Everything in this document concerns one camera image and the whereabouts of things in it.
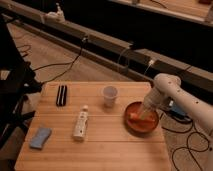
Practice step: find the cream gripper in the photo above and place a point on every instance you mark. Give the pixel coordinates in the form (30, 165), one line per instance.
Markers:
(145, 111)

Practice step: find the orange pepper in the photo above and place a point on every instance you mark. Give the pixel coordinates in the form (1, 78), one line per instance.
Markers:
(135, 117)

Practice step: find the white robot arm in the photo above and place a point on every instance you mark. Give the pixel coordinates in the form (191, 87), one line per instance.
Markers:
(167, 87)

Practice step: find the blue box on floor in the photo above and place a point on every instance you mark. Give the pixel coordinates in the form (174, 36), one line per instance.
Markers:
(176, 110)

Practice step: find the orange round bowl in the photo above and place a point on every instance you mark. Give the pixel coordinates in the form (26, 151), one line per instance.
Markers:
(141, 126)

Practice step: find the white plastic bottle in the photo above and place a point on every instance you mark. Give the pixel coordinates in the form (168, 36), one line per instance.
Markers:
(81, 124)

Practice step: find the black striped case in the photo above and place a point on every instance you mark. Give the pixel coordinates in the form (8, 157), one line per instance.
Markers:
(61, 96)

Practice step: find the blue sponge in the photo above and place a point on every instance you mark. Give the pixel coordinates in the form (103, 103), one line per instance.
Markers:
(40, 138)

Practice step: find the grey metal rail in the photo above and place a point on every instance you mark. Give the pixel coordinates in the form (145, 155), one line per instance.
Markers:
(180, 46)

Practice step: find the white object on rail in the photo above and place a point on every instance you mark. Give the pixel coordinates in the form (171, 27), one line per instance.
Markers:
(58, 15)

